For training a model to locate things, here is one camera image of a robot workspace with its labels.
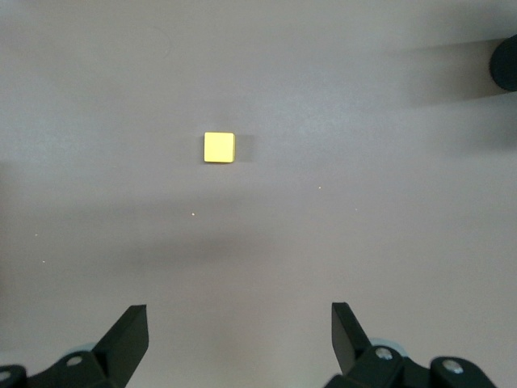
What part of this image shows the brown table cover mat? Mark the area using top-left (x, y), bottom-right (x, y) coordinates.
top-left (0, 0), bottom-right (517, 388)

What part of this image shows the black rounded object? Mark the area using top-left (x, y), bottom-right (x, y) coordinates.
top-left (489, 33), bottom-right (517, 94)

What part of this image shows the yellow block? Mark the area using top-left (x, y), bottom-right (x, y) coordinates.
top-left (202, 131), bottom-right (237, 165)

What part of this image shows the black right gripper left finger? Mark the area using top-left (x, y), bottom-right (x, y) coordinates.
top-left (0, 304), bottom-right (150, 388)

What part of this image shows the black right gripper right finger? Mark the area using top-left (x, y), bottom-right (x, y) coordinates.
top-left (322, 302), bottom-right (496, 388)

